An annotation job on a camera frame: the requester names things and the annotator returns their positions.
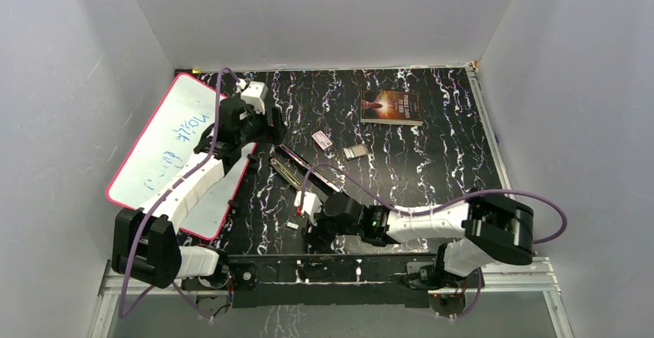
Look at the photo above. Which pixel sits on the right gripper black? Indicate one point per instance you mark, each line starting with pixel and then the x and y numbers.
pixel 313 232

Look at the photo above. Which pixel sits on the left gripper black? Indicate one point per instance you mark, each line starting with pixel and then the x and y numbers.
pixel 273 134

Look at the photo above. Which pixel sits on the small red staple box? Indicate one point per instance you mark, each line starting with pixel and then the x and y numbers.
pixel 322 140

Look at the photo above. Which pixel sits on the cardboard staple tray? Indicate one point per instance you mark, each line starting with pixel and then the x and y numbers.
pixel 355 151

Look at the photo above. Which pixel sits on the white stapler black handle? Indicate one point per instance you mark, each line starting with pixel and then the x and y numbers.
pixel 285 173

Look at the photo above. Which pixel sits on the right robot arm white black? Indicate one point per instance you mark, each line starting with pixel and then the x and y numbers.
pixel 483 228

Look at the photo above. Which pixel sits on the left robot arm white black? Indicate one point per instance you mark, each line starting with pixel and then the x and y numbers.
pixel 145 245

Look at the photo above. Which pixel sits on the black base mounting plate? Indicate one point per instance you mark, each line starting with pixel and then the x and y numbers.
pixel 406 279

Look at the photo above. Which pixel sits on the pink-framed whiteboard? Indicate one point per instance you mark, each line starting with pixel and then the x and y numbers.
pixel 163 148

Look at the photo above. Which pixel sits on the dark paperback book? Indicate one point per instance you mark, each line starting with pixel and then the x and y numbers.
pixel 391 107

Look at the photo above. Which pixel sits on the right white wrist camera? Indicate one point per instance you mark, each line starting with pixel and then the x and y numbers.
pixel 307 203

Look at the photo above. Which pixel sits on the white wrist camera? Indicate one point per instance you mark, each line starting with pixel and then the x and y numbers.
pixel 254 94
pixel 307 203

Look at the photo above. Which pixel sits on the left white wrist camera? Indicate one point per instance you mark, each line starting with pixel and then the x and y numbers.
pixel 254 94

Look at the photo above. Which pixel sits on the aluminium frame rail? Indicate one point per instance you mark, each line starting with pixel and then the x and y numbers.
pixel 516 301

